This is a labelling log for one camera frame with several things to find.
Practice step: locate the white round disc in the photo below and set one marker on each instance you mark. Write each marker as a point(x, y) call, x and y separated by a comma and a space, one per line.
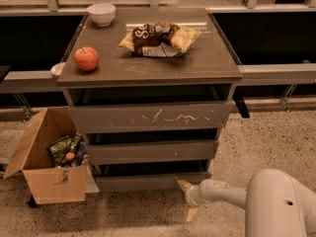
point(57, 69)

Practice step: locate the grey middle drawer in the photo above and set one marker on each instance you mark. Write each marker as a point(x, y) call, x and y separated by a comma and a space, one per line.
point(152, 146)

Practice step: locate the grey metal railing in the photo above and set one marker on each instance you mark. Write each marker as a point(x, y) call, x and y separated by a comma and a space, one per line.
point(240, 75)

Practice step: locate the brown yellow chip bag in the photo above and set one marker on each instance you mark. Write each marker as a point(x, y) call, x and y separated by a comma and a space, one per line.
point(160, 40)

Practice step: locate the dark green can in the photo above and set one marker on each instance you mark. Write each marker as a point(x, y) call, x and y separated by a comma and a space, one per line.
point(74, 143)

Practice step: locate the grey drawer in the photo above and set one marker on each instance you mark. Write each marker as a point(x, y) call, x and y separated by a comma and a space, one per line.
point(151, 176)
point(152, 146)
point(151, 117)

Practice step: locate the grey drawer cabinet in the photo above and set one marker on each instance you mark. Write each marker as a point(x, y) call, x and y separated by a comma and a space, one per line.
point(209, 51)

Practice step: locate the small orange fruit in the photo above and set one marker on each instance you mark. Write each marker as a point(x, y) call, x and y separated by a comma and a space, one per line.
point(69, 156)

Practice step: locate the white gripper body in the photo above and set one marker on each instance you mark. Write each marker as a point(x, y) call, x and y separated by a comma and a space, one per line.
point(192, 195)

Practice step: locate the white bowl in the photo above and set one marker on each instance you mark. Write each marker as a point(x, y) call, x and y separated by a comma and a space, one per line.
point(102, 14)

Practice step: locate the grey bottom drawer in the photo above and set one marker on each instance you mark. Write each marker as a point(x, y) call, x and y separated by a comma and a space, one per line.
point(151, 176)

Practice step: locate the grey top drawer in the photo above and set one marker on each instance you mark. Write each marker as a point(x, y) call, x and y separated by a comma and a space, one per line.
point(151, 117)

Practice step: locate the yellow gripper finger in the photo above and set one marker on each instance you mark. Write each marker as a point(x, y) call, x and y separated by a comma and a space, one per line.
point(184, 185)
point(192, 211)

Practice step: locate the red apple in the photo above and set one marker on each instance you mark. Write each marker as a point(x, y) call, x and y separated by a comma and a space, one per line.
point(86, 58)

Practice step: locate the cardboard box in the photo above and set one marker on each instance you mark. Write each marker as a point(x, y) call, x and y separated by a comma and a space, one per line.
point(48, 184)

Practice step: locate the green snack bag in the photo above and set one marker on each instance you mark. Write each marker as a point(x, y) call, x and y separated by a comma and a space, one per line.
point(58, 149)

